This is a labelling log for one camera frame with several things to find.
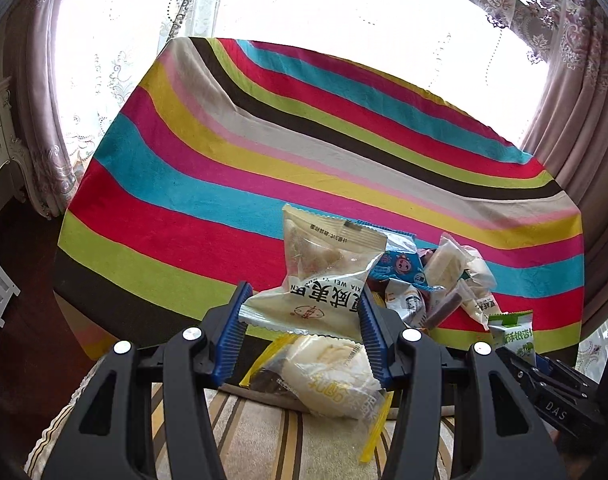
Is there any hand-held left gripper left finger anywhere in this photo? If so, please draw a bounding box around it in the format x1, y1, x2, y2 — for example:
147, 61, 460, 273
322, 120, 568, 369
41, 281, 255, 480

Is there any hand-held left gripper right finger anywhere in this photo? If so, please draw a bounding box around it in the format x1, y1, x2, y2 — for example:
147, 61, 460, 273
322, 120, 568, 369
360, 287, 569, 480

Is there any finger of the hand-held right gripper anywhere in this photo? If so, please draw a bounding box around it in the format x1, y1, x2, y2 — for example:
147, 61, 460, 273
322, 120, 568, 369
494, 347, 555, 402
532, 354, 600, 392

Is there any green white snack packet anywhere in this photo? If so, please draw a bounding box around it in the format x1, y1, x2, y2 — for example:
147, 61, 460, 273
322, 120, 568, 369
488, 310, 534, 361

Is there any blue snack packet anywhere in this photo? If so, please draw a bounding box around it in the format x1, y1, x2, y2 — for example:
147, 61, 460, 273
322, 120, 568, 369
369, 232, 447, 293

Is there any white pastry packet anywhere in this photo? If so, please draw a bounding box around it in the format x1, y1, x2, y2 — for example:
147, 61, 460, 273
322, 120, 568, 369
239, 203, 389, 341

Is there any white brown-print snack packet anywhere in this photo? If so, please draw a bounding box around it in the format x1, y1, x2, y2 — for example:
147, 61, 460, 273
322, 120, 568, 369
384, 280, 429, 328

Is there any yellow-edged bread packet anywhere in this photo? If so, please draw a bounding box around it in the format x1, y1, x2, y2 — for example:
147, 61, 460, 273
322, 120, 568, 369
239, 332, 387, 466

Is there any dark brown snack bar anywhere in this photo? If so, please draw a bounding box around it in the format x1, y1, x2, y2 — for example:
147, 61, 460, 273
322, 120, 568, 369
424, 292, 464, 331

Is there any small white snack packet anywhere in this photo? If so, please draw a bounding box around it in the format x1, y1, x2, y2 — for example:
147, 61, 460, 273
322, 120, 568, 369
458, 282, 494, 331

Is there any striped sofa cushion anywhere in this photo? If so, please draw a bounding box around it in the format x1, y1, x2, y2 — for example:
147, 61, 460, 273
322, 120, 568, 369
24, 355, 549, 480

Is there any clear crinkled snack packet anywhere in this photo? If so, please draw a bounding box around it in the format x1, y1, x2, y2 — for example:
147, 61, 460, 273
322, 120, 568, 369
458, 245, 497, 291

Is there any striped colourful cloth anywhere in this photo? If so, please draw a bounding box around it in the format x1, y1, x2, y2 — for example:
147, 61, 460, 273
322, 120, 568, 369
53, 36, 585, 361

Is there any mauve patterned curtain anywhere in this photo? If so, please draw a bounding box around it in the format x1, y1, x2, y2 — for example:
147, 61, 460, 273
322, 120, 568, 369
14, 0, 110, 218
521, 0, 608, 331

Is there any white sheer lace curtain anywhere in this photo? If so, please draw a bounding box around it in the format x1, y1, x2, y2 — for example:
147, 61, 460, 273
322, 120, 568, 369
49, 0, 559, 171

